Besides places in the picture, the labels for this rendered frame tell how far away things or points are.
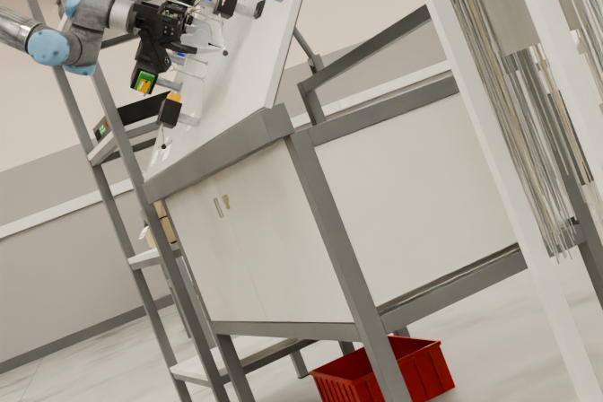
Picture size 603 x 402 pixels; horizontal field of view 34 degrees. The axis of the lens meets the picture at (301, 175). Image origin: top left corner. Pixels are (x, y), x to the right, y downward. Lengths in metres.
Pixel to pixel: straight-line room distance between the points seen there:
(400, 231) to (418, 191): 0.09
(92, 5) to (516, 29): 1.03
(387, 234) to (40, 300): 7.82
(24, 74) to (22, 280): 1.94
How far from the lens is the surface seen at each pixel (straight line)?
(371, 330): 2.00
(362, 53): 2.82
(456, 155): 2.12
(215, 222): 2.63
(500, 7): 1.70
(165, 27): 2.29
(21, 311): 9.71
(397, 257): 2.03
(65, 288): 9.68
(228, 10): 2.30
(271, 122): 1.96
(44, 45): 2.21
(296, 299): 2.28
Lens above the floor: 0.72
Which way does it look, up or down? level
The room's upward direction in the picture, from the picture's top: 21 degrees counter-clockwise
